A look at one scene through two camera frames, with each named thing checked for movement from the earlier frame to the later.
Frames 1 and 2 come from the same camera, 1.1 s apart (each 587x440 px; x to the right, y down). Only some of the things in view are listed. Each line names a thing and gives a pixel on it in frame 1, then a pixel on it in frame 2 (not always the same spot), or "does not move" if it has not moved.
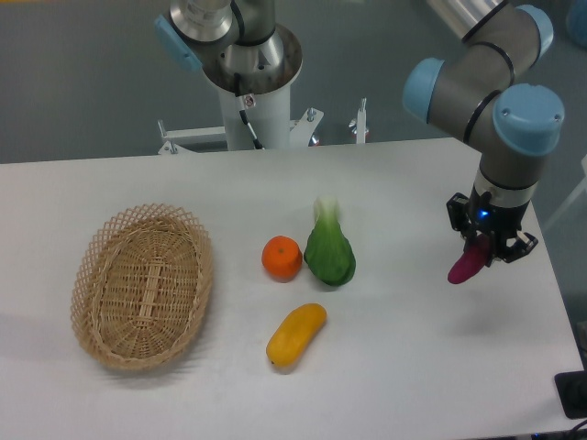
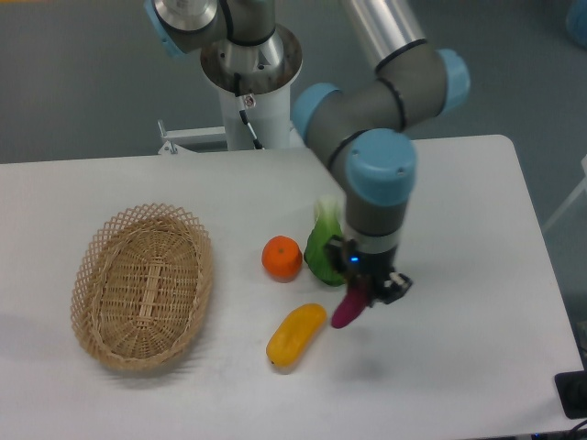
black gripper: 475,212 to 371,269
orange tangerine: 282,258 does not move
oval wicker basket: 142,289 does not move
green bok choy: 329,254 does not move
